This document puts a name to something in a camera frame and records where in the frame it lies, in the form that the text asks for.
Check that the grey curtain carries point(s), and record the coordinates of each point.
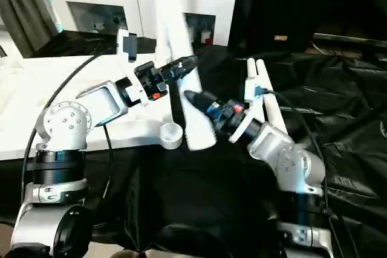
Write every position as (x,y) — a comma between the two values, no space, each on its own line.
(24,10)

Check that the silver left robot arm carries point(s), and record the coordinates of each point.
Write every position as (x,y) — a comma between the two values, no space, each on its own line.
(60,125)

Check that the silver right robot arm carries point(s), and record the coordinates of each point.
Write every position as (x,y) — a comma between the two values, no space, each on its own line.
(290,161)

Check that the black plastic mat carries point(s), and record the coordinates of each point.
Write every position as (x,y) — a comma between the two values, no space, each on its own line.
(211,197)

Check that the white plastic table top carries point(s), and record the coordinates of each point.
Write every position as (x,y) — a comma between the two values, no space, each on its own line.
(60,89)

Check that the small orange label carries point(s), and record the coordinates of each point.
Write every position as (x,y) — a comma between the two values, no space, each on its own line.
(280,38)

